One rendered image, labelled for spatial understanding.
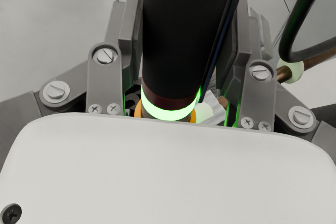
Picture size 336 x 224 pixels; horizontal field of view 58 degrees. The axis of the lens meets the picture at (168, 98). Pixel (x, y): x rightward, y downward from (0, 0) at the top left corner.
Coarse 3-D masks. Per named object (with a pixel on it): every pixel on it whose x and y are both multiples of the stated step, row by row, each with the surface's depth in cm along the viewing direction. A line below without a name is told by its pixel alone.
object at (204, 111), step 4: (200, 104) 25; (204, 104) 25; (208, 104) 25; (196, 108) 24; (200, 108) 24; (204, 108) 24; (208, 108) 24; (196, 112) 24; (200, 112) 24; (204, 112) 24; (208, 112) 24; (212, 112) 24; (196, 116) 24; (200, 116) 24; (204, 116) 24; (208, 116) 24; (196, 120) 24; (200, 120) 24
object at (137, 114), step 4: (140, 100) 21; (140, 104) 21; (136, 108) 21; (140, 108) 21; (136, 112) 21; (140, 112) 21; (192, 112) 21; (136, 116) 21; (140, 116) 20; (192, 116) 21; (192, 120) 21
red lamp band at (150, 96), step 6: (144, 84) 16; (144, 90) 17; (150, 90) 16; (198, 90) 17; (150, 96) 16; (156, 96) 16; (192, 96) 16; (156, 102) 16; (162, 102) 16; (168, 102) 16; (174, 102) 16; (180, 102) 16; (186, 102) 16; (162, 108) 17; (168, 108) 17; (174, 108) 17; (180, 108) 17
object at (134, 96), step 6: (138, 78) 43; (138, 84) 42; (126, 90) 45; (132, 90) 45; (138, 90) 43; (126, 96) 44; (132, 96) 43; (138, 96) 41; (126, 102) 44; (132, 102) 43; (126, 108) 44; (132, 108) 43; (132, 114) 42
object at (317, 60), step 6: (324, 54) 29; (330, 54) 29; (306, 60) 28; (312, 60) 28; (318, 60) 29; (324, 60) 29; (282, 66) 28; (306, 66) 28; (312, 66) 29; (282, 72) 27; (288, 72) 27; (282, 78) 27; (288, 78) 28; (222, 96) 26; (222, 102) 25
